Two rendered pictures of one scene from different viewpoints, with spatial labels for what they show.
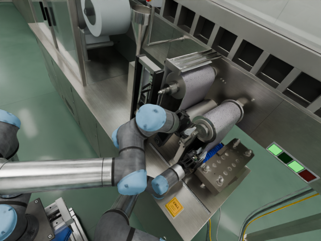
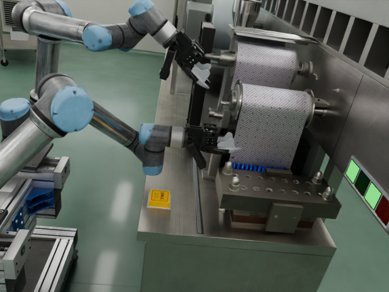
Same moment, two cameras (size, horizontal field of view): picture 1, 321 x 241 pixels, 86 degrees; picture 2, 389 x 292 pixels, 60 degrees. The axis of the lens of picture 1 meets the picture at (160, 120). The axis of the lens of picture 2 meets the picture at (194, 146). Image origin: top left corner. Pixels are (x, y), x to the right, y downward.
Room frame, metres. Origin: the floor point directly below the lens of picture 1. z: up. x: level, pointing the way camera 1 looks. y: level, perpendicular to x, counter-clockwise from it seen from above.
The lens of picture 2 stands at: (-0.30, -0.96, 1.66)
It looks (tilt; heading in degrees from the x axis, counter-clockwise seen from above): 28 degrees down; 45
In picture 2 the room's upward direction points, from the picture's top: 9 degrees clockwise
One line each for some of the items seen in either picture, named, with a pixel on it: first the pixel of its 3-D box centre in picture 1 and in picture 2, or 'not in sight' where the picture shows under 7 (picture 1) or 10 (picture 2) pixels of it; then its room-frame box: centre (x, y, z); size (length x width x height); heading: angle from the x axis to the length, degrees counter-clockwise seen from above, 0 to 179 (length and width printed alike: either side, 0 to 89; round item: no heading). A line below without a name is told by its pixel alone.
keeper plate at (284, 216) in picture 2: (236, 176); (283, 218); (0.56, -0.54, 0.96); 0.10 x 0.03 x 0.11; 142
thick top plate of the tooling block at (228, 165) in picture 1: (226, 163); (275, 192); (0.61, -0.46, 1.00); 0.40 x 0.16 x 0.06; 142
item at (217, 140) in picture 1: (215, 142); (264, 146); (0.65, -0.34, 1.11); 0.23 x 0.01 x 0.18; 142
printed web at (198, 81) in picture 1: (194, 115); (257, 114); (0.77, -0.19, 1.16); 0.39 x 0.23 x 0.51; 52
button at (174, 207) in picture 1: (174, 206); (159, 198); (0.31, -0.20, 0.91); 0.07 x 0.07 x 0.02; 52
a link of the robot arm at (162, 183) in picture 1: (164, 181); (155, 135); (0.34, -0.10, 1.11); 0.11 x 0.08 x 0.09; 142
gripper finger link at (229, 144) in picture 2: (203, 155); (230, 144); (0.54, -0.27, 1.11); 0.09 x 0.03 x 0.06; 141
